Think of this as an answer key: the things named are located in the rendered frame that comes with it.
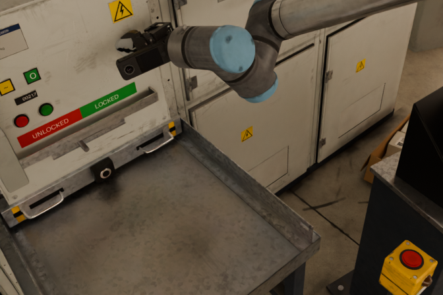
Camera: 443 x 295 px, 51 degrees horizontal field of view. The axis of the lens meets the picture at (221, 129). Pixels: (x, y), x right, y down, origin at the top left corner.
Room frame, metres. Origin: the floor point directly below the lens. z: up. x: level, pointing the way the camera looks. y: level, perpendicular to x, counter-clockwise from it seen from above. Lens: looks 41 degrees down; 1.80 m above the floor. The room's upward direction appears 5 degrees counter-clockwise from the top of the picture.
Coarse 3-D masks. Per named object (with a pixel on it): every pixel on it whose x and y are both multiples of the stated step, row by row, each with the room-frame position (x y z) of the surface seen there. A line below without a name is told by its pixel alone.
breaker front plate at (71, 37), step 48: (48, 0) 0.93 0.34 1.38; (96, 0) 0.99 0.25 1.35; (144, 0) 1.06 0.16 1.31; (48, 48) 0.91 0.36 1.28; (96, 48) 0.97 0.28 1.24; (0, 96) 0.84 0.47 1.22; (48, 96) 0.89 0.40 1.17; (96, 96) 0.95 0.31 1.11; (144, 96) 1.03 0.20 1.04; (48, 144) 0.87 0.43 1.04; (96, 144) 0.93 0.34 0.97
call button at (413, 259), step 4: (404, 252) 0.56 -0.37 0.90; (408, 252) 0.56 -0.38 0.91; (412, 252) 0.56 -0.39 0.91; (404, 256) 0.55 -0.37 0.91; (408, 256) 0.55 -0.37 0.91; (412, 256) 0.55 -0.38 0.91; (416, 256) 0.55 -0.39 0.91; (404, 260) 0.54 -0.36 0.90; (408, 260) 0.54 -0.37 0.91; (412, 260) 0.54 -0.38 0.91; (416, 260) 0.54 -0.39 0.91; (420, 260) 0.54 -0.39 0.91; (408, 264) 0.53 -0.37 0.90; (412, 264) 0.53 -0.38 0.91; (416, 264) 0.53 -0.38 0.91; (420, 264) 0.53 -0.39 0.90
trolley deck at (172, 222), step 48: (96, 192) 0.87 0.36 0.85; (144, 192) 0.86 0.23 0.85; (192, 192) 0.84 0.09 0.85; (0, 240) 0.74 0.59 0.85; (48, 240) 0.72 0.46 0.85; (96, 240) 0.71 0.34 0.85; (144, 240) 0.70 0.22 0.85; (192, 240) 0.68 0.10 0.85; (240, 240) 0.67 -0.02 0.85; (96, 288) 0.58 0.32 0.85; (144, 288) 0.57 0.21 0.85; (192, 288) 0.55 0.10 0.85; (240, 288) 0.54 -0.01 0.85
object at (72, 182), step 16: (160, 128) 1.03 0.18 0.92; (176, 128) 1.06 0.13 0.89; (128, 144) 0.97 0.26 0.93; (144, 144) 1.00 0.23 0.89; (96, 160) 0.92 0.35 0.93; (112, 160) 0.94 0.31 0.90; (128, 160) 0.96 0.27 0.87; (64, 176) 0.87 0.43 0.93; (80, 176) 0.88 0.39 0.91; (48, 192) 0.83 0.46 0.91; (64, 192) 0.85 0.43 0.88; (0, 208) 0.78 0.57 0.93; (32, 208) 0.80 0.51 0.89; (16, 224) 0.77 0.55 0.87
